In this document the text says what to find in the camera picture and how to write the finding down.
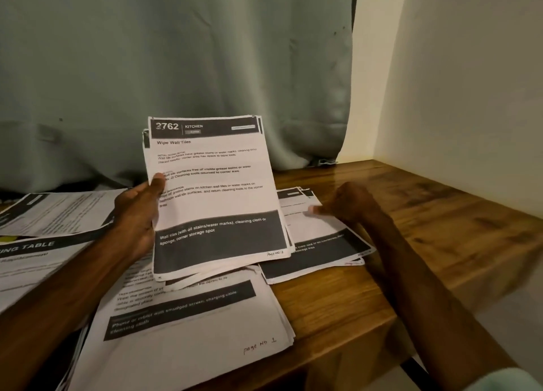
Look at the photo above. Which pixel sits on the black bar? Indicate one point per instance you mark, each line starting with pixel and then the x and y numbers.
pixel 416 376

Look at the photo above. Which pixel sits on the pale green curtain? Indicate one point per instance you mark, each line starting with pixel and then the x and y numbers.
pixel 170 73

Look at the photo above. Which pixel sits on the person's left hand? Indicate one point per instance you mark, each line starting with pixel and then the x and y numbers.
pixel 140 221

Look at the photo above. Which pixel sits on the single sheet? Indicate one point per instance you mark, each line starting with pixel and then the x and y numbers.
pixel 59 211

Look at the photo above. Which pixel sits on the Wipe Wall Tiles paper stack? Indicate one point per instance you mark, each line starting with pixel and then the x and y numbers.
pixel 212 191

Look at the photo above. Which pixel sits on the person's right hand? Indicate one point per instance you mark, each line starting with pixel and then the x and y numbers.
pixel 356 207

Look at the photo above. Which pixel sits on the person's left forearm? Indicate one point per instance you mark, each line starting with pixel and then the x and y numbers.
pixel 55 319

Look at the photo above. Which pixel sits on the person's right forearm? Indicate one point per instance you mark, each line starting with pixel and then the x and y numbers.
pixel 441 319

